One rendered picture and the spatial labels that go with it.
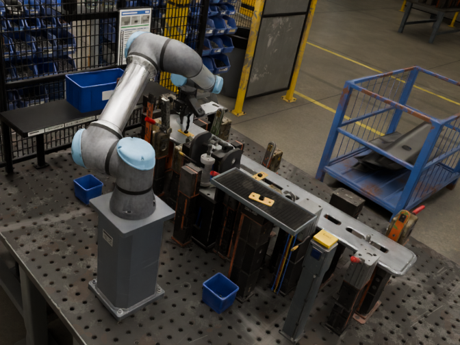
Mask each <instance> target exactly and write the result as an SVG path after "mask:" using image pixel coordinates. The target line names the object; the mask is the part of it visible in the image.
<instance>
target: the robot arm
mask: <svg viewBox="0 0 460 345"><path fill-rule="evenodd" d="M125 58H126V64H127V67H126V69H125V71H124V73H123V75H122V77H121V78H120V80H119V82H118V84H117V85H116V87H115V89H114V91H113V93H112V95H111V97H110V99H109V101H108V102H107V104H106V106H105V108H104V109H103V111H102V113H101V115H100V117H99V119H98V121H94V122H91V123H90V125H89V127H88V128H87V129H80V130H79V131H77V133H76V134H75V136H74V138H73V142H72V147H71V153H72V157H73V160H74V162H75V163H76V164H78V165H80V166H83V167H84V168H87V169H91V170H95V171H97V172H100V173H103V174H106V175H110V176H113V177H115V178H116V186H115V188H114V191H113V193H112V195H111V197H110V210H111V212H112V213H113V214H114V215H116V216H118V217H119V218H123V219H126V220H141V219H144V218H147V217H149V216H150V215H152V214H153V213H154V211H155V207H156V200H155V195H154V193H153V189H152V186H153V173H154V166H155V151H154V149H153V147H152V146H151V145H150V144H149V143H148V142H147V141H145V140H143V139H140V138H135V137H133V138H131V137H127V138H123V135H122V132H123V129H124V128H125V125H126V124H127V121H128V120H129V117H130V116H131V114H132V112H133V110H134V108H135V106H136V104H137V102H138V100H139V98H140V96H141V94H142V92H143V90H144V88H145V86H146V85H147V83H148V81H149V79H150V78H153V77H155V76H156V74H157V73H158V71H164V72H167V73H171V75H170V80H171V81H172V83H173V84H174V85H175V86H177V89H178V90H179V97H177V98H176V99H174V101H173V109H174V110H175V111H176V112H178V113H179V112H180V115H179V118H176V122H177V123H178V124H179V125H180V126H181V130H182V132H184V131H185V130H189V128H190V126H191V124H192V122H193V120H194V117H195V116H196V117H197V118H200V117H202V116H204V115H205V111H204V110H203V108H202V107H201V105H200V103H199V102H198V101H197V99H196V97H195V96H194V94H195V91H196V89H200V90H204V91H207V92H210V93H215V94H218V93H220V91H221V90H222V85H223V78H222V77H219V76H217V75H213V74H212V73H211V72H210V71H209V70H208V68H207V67H206V66H205V65H204V64H203V61H202V59H201V57H200V55H199V54H198V53H197V52H196V51H194V50H193V49H191V48H190V47H189V46H188V45H186V44H184V43H182V42H181V41H178V40H175V39H172V38H167V37H164V36H159V35H156V34H152V33H151V32H147V31H137V32H135V33H133V34H132V35H131V36H130V37H129V39H128V41H127V44H126V48H125ZM174 104H175V107H174ZM186 123H187V127H186Z"/></svg>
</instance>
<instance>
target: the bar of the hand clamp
mask: <svg viewBox="0 0 460 345"><path fill-rule="evenodd" d="M172 102H173V98H172V97H168V99H165V97H163V98H161V103H160V105H161V117H162V125H163V126H165V127H166V130H167V128H169V127H170V103H172ZM166 130H164V129H162V132H163V131H166Z"/></svg>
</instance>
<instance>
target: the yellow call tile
mask: <svg viewBox="0 0 460 345"><path fill-rule="evenodd" d="M313 240H315V241H317V242H318V243H320V244H321V245H323V246H325V247H326V248H330V247H331V246H332V245H334V244H335V243H336V242H337V241H338V238H336V237H335V236H334V235H331V234H330V233H328V232H327V231H325V230H324V229H323V230H321V231H320V232H318V233H317V234H316V235H315V236H314V237H313Z"/></svg>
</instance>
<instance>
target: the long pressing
mask: <svg viewBox="0 0 460 345"><path fill-rule="evenodd" d="M176 118H179V115H177V114H170V128H172V133H170V141H171V142H173V143H174V144H176V145H177V146H178V145H180V144H183V143H186V138H187V136H185V135H183V134H182V133H180V132H179V131H178V130H179V129H181V126H180V125H179V124H178V123H177V122H176ZM188 131H189V132H190V133H192V134H194V136H193V138H194V137H195V136H196V135H197V134H199V133H202V132H204V131H206V130H204V129H203V128H201V127H199V126H198V125H195V124H194V123H192V124H191V126H190V128H189V130H188ZM240 165H243V166H245V167H247V168H248V169H250V170H252V171H253V172H255V173H260V172H261V171H262V172H264V173H266V174H268V176H267V177H265V178H264V179H267V180H269V181H271V182H273V183H274V184H276V185H277V186H279V187H281V188H283V189H282V190H281V191H282V193H283V196H285V194H284V192H285V191H287V192H293V193H294V194H295V196H296V197H298V198H299V200H295V203H299V202H301V201H302V200H303V199H305V198H309V199H311V200H312V201H314V202H316V203H317V204H319V205H321V206H323V209H322V212H321V215H320V218H319V221H318V224H317V227H316V228H317V230H319V231H321V230H323V229H324V230H325V231H327V232H328V233H330V234H331V235H334V236H335V237H336V238H338V242H339V243H340V244H342V245H344V246H345V247H347V248H349V249H350V250H352V251H353V252H355V253H356V252H357V251H358V250H359V249H360V248H361V247H362V246H367V247H368V248H370V249H372V250H373V251H375V252H377V253H378V254H379V255H380V258H379V260H378V262H377V264H376V266H378V267H379V268H381V269H383V270H384V271H386V272H388V273H390V274H391V275H394V276H396V277H402V276H404V275H405V274H406V273H407V271H408V270H409V269H410V268H411V267H412V265H413V264H414V263H415V262H416V260H417V257H416V255H415V254H414V253H413V252H412V251H410V250H409V249H408V248H405V247H404V246H402V245H400V244H399V243H397V242H395V241H393V240H391V239H390V238H388V237H386V236H385V235H383V234H381V233H379V232H378V231H375V230H374V229H372V228H370V227H369V226H367V225H365V224H363V223H362V222H360V221H358V220H356V219H355V218H353V217H351V216H349V215H348V214H346V213H344V212H342V211H341V210H339V209H337V208H336V207H334V206H332V205H330V204H328V203H327V202H325V201H323V200H322V199H319V198H318V197H317V196H314V195H313V194H311V193H309V192H308V191H306V190H304V189H302V188H300V187H298V186H297V185H295V184H293V183H292V182H290V181H288V180H287V179H284V178H283V177H281V176H279V175H278V174H276V173H274V172H272V171H271V170H269V169H267V168H265V167H264V166H262V165H260V164H258V163H257V162H255V161H253V160H251V159H250V158H248V157H246V156H245V155H243V154H242V156H241V160H240ZM325 215H328V216H330V217H332V218H334V219H336V220H337V221H339V222H341V224H340V225H337V224H335V223H333V222H331V221H330V220H328V219H326V218H325V217H324V216H325ZM347 228H351V229H352V230H354V231H356V232H357V233H360V234H361V235H363V236H364V238H365V237H366V235H368V234H369V235H371V239H370V241H369V242H367V241H365V240H364V238H362V239H361V238H358V237H357V236H355V235H353V234H352V233H350V232H348V231H347V230H346V229H347ZM370 242H375V243H376V244H378V245H380V246H382V247H383V248H385V249H387V250H388V252H387V253H384V252H382V251H380V250H379V249H377V248H375V247H374V246H372V245H370V244H369V243H370ZM361 244H362V245H361Z"/></svg>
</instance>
